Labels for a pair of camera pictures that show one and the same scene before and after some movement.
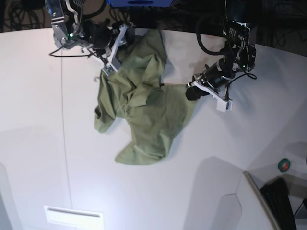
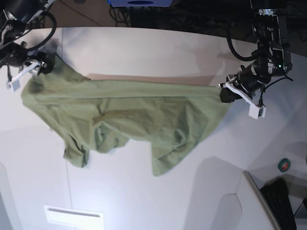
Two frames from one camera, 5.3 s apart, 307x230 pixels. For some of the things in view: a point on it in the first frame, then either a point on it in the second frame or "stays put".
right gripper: (218, 75) to (252, 76)
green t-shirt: (156, 113) to (104, 115)
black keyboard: (275, 193) stays put
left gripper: (99, 35) to (15, 54)
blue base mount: (140, 3) stays put
